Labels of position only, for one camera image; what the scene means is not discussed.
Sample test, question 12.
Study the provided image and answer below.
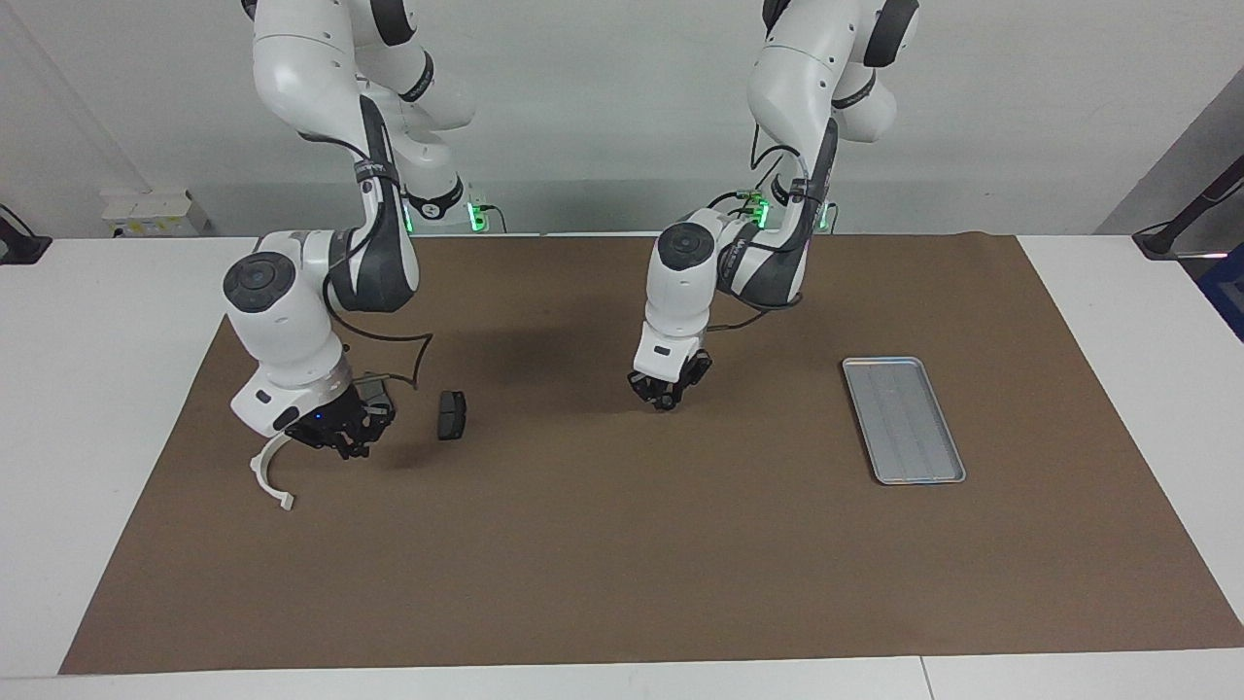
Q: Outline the silver metal tray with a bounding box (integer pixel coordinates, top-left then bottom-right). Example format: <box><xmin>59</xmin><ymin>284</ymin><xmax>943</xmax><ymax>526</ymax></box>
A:
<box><xmin>842</xmin><ymin>356</ymin><xmax>968</xmax><ymax>486</ymax></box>

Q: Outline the brown table mat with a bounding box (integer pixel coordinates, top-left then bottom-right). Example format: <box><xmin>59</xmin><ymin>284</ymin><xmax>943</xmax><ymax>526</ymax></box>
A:
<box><xmin>58</xmin><ymin>233</ymin><xmax>1244</xmax><ymax>677</ymax></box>

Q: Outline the white power strip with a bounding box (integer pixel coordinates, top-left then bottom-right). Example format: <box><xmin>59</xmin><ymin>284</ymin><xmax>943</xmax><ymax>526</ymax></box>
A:
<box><xmin>101</xmin><ymin>189</ymin><xmax>210</xmax><ymax>239</ymax></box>

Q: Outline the black stand foot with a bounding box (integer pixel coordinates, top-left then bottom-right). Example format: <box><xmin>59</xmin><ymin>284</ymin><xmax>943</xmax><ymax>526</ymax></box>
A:
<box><xmin>0</xmin><ymin>202</ymin><xmax>52</xmax><ymax>266</ymax></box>

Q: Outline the black angled stand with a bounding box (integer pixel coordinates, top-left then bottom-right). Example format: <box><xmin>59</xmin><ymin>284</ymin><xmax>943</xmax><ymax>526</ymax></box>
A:
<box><xmin>1132</xmin><ymin>154</ymin><xmax>1244</xmax><ymax>262</ymax></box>

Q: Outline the blue crate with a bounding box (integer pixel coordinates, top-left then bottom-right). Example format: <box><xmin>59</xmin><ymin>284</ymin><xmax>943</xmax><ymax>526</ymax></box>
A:
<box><xmin>1197</xmin><ymin>241</ymin><xmax>1244</xmax><ymax>343</ymax></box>

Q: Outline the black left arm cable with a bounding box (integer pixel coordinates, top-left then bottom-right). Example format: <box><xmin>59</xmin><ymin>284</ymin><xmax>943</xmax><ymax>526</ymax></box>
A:
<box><xmin>705</xmin><ymin>122</ymin><xmax>837</xmax><ymax>336</ymax></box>

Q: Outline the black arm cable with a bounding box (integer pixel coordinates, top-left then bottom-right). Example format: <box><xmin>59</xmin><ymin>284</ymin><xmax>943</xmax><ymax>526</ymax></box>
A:
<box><xmin>705</xmin><ymin>122</ymin><xmax>837</xmax><ymax>336</ymax></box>
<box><xmin>296</xmin><ymin>131</ymin><xmax>435</xmax><ymax>392</ymax></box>

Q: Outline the white semicircular plastic bracket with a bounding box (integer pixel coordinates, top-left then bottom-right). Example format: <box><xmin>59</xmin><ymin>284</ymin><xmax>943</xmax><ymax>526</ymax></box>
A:
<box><xmin>249</xmin><ymin>433</ymin><xmax>295</xmax><ymax>512</ymax></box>

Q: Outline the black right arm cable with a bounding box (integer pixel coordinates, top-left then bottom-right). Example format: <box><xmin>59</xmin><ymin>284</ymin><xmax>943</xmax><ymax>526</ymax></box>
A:
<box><xmin>296</xmin><ymin>131</ymin><xmax>435</xmax><ymax>392</ymax></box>

